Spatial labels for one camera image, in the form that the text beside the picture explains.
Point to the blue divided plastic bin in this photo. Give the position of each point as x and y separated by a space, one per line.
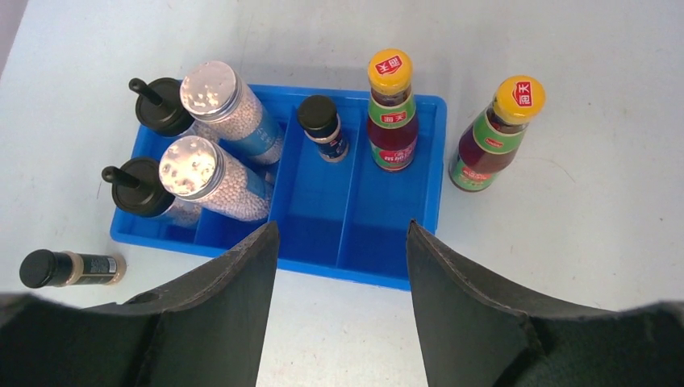
348 220

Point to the small black-cap spice jar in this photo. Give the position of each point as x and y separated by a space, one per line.
318 117
46 268

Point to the black-lid jar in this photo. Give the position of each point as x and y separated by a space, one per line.
136 189
159 108

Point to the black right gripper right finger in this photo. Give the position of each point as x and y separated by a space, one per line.
477 328

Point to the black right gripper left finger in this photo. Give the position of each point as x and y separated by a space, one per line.
204 328

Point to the red sauce bottle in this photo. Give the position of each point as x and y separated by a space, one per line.
392 124
491 141

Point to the silver-lid blue-label jar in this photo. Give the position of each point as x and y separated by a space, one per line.
197 170
216 95

